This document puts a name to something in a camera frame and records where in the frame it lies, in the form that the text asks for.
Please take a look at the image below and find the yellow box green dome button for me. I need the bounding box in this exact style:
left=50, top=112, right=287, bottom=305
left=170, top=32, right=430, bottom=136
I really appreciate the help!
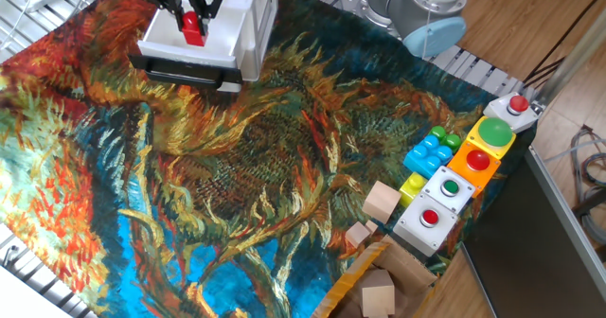
left=465, top=115, right=517, bottom=161

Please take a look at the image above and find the dark grey panel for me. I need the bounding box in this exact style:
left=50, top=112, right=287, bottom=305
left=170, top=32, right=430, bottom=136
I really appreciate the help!
left=461, top=147, right=602, bottom=318

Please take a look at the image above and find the yellow-green toy building block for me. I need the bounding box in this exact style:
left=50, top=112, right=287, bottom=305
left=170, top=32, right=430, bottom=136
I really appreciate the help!
left=399, top=171, right=429, bottom=209

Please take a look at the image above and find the small wooden cube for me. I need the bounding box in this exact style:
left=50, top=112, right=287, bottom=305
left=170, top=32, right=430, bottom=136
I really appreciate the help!
left=344, top=221, right=372, bottom=249

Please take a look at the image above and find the sunflower painting table cloth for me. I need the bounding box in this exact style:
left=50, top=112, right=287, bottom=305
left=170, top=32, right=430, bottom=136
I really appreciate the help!
left=0, top=0, right=536, bottom=318

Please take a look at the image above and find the small white box red button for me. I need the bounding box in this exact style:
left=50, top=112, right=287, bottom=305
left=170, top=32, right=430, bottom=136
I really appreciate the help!
left=482, top=92, right=541, bottom=134

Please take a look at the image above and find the white drawer with black handle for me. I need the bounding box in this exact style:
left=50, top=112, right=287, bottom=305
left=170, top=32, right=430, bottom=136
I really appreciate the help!
left=127, top=0, right=243, bottom=94

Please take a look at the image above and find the large wooden cube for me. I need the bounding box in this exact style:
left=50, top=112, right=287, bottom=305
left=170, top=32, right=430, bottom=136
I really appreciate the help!
left=362, top=180, right=402, bottom=225

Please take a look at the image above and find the grey floor cable bundle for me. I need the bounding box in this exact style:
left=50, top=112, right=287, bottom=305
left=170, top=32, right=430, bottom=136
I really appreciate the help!
left=570, top=124, right=606, bottom=243

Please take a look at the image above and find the red toy building block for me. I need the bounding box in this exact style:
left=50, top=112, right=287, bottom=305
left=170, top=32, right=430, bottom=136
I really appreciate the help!
left=181, top=10, right=209, bottom=48

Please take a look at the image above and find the white box green button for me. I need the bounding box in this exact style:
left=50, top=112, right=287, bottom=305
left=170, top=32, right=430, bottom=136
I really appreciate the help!
left=420, top=165, right=476, bottom=215

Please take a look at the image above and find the aluminium frame post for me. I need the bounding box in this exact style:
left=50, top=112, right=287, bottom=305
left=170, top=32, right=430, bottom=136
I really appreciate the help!
left=534, top=19, right=606, bottom=109

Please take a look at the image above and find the green toy building block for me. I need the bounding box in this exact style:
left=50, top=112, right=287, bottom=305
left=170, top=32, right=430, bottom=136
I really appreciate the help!
left=428, top=125, right=463, bottom=154

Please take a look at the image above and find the orange box red button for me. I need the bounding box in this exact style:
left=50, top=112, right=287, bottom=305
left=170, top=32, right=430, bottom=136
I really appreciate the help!
left=446, top=140, right=502, bottom=199

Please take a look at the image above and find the large white box red button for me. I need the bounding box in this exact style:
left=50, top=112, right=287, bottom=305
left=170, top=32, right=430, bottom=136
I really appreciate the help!
left=392, top=192, right=459, bottom=257

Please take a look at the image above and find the wooden block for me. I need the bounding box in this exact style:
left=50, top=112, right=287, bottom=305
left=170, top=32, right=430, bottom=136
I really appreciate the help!
left=361, top=269, right=397, bottom=318

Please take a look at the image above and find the blue toy building block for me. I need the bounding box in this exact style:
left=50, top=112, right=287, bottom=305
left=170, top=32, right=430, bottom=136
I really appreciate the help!
left=402, top=134, right=455, bottom=181

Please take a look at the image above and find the cardboard box with shipping label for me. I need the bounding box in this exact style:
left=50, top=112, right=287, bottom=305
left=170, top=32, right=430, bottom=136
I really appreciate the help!
left=310, top=235, right=439, bottom=318

